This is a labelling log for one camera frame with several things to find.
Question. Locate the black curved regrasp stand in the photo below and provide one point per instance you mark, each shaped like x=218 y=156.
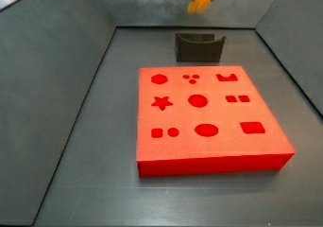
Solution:
x=198 y=47

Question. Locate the red fixture block with holes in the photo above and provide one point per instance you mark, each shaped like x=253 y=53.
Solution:
x=205 y=123

